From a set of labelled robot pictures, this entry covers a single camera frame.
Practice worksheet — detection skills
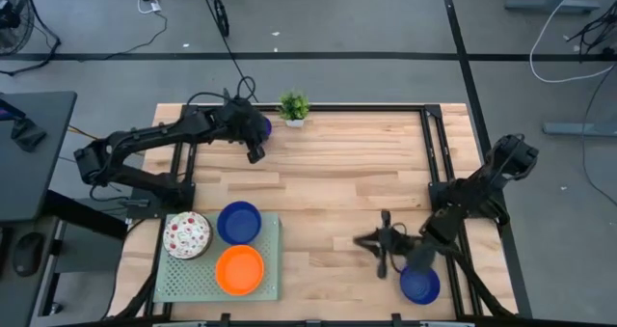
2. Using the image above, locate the white floor cable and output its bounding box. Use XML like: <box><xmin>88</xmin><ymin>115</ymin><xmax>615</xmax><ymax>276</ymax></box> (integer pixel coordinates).
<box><xmin>528</xmin><ymin>0</ymin><xmax>617</xmax><ymax>85</ymax></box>

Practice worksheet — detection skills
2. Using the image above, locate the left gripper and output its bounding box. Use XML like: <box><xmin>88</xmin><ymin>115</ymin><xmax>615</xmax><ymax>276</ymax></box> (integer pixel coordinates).
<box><xmin>222</xmin><ymin>97</ymin><xmax>269</xmax><ymax>165</ymax></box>

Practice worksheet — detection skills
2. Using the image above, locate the black aluminium table frame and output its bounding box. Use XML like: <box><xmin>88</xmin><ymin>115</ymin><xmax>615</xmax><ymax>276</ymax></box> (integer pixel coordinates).
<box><xmin>144</xmin><ymin>102</ymin><xmax>515</xmax><ymax>327</ymax></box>

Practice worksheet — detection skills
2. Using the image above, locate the black oval device with light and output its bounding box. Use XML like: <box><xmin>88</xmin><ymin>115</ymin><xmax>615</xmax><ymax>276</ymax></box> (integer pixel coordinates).
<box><xmin>12</xmin><ymin>232</ymin><xmax>45</xmax><ymax>281</ymax></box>

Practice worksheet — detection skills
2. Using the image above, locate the black floor fan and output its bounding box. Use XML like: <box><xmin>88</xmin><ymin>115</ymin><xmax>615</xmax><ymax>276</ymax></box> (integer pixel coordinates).
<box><xmin>0</xmin><ymin>0</ymin><xmax>63</xmax><ymax>76</ymax></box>

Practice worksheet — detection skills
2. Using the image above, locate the grey desk foot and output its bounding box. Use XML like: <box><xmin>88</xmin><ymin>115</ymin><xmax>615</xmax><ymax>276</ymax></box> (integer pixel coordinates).
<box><xmin>543</xmin><ymin>119</ymin><xmax>617</xmax><ymax>138</ymax></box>

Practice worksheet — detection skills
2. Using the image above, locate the black cable bundle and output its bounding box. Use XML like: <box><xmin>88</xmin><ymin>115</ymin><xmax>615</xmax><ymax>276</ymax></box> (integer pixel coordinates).
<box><xmin>566</xmin><ymin>1</ymin><xmax>617</xmax><ymax>58</ymax></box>

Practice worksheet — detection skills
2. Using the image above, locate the small plant in white pot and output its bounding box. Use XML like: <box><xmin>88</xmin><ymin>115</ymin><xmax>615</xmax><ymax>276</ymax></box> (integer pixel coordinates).
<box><xmin>278</xmin><ymin>90</ymin><xmax>312</xmax><ymax>128</ymax></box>

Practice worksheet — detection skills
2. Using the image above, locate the black diagonal beam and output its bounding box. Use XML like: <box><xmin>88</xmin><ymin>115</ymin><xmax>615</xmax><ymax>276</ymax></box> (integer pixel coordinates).
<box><xmin>41</xmin><ymin>189</ymin><xmax>130</xmax><ymax>241</ymax></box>

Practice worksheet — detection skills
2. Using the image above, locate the black floor cable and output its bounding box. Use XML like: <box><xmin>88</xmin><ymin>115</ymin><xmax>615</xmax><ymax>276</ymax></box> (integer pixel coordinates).
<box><xmin>197</xmin><ymin>0</ymin><xmax>260</xmax><ymax>104</ymax></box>

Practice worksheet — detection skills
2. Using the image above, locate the black desk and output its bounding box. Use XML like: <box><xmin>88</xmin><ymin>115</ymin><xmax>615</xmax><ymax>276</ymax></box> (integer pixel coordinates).
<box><xmin>0</xmin><ymin>91</ymin><xmax>78</xmax><ymax>222</ymax></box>

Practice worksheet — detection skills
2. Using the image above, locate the floral print mini bowl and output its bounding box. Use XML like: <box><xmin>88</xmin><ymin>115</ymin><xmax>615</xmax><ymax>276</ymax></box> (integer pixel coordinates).
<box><xmin>162</xmin><ymin>210</ymin><xmax>213</xmax><ymax>260</ymax></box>

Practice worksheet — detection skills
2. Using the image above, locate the orange plastic mini bowl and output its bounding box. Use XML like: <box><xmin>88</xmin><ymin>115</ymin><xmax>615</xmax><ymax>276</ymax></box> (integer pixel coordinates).
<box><xmin>215</xmin><ymin>244</ymin><xmax>266</xmax><ymax>297</ymax></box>

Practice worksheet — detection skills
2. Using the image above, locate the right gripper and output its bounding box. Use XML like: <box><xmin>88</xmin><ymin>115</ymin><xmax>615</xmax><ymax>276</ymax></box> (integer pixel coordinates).
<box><xmin>353</xmin><ymin>209</ymin><xmax>425</xmax><ymax>279</ymax></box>

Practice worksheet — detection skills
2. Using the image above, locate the green perforated metal shelf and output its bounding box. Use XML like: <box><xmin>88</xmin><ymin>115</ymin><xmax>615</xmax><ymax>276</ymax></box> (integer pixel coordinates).
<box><xmin>152</xmin><ymin>212</ymin><xmax>283</xmax><ymax>303</ymax></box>

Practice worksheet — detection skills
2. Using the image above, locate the black stand on desk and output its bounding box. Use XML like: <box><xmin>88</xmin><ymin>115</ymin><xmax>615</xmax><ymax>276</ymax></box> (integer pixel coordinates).
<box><xmin>0</xmin><ymin>97</ymin><xmax>48</xmax><ymax>153</ymax></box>

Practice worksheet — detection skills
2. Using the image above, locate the yellow floor cable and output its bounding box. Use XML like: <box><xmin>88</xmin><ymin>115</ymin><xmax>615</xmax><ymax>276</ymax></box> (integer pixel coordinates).
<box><xmin>67</xmin><ymin>124</ymin><xmax>100</xmax><ymax>143</ymax></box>

